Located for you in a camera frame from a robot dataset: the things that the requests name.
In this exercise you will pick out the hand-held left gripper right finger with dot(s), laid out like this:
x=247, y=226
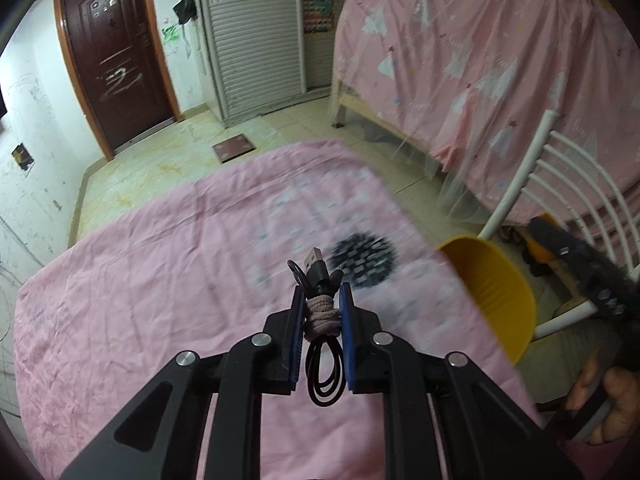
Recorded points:
x=350, y=340

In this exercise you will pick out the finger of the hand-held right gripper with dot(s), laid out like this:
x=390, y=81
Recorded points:
x=590, y=272

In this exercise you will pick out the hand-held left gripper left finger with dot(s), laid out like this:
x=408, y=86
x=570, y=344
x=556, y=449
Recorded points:
x=296, y=340

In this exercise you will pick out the yellow bin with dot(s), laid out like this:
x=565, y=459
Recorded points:
x=500, y=300

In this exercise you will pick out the person's right hand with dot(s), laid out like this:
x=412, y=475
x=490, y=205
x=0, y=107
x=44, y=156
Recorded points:
x=617, y=405

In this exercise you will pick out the white metal chair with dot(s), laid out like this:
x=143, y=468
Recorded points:
x=527, y=160

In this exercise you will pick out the pink bed sheet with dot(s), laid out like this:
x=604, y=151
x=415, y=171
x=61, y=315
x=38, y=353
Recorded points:
x=150, y=285

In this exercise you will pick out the white mosquito net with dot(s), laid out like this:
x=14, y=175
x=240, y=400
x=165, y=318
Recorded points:
x=450, y=195

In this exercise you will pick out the dark red bathroom scale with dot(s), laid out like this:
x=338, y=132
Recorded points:
x=234, y=148

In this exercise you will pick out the pink printed curtain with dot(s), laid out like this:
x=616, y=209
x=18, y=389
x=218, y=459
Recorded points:
x=475, y=60

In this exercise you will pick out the white louvred wardrobe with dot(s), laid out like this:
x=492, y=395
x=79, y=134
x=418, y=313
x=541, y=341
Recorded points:
x=250, y=50

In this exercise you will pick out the dark brown door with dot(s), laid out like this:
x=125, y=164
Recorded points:
x=110, y=60

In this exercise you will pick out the black hanging cap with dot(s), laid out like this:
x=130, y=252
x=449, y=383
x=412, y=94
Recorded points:
x=184, y=9

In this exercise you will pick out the wall junction box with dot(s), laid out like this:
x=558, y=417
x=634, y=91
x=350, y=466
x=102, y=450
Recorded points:
x=21, y=156

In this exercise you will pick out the black wall television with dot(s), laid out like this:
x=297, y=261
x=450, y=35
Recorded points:
x=2, y=105

